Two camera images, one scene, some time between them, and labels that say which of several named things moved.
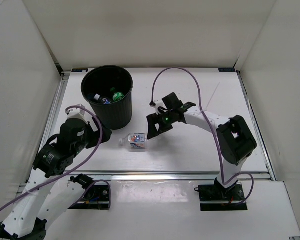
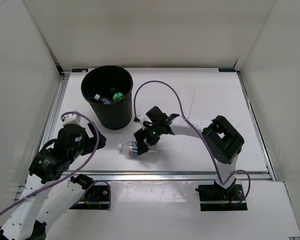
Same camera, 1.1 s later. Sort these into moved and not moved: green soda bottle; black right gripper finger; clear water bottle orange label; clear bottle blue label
Moved: black right gripper finger; clear water bottle orange label
Not moved: green soda bottle; clear bottle blue label
